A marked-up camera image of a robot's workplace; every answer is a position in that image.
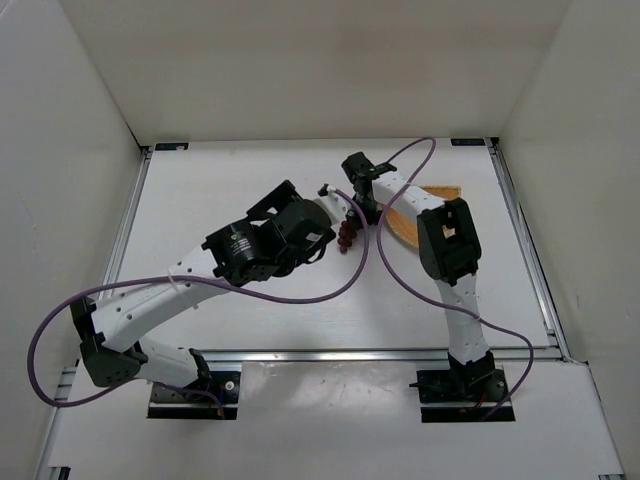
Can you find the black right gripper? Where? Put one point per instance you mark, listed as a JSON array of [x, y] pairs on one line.
[[365, 201]]

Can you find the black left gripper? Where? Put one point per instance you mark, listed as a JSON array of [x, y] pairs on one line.
[[280, 233]]

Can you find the dark red fake grapes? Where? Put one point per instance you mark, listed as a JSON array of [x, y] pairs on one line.
[[347, 234]]

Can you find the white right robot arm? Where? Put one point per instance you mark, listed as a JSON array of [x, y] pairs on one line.
[[449, 251]]

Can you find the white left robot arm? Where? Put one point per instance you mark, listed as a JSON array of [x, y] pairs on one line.
[[114, 333]]

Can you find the white front cover panel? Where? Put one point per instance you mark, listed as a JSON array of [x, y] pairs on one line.
[[343, 421]]

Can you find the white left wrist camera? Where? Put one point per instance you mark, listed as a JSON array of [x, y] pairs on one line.
[[334, 205]]

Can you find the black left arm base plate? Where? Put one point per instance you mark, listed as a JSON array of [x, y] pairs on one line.
[[221, 404]]

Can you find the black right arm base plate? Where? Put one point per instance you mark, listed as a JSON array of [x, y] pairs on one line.
[[441, 402]]

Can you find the aluminium table frame rail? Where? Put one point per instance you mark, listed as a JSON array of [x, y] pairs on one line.
[[528, 250]]

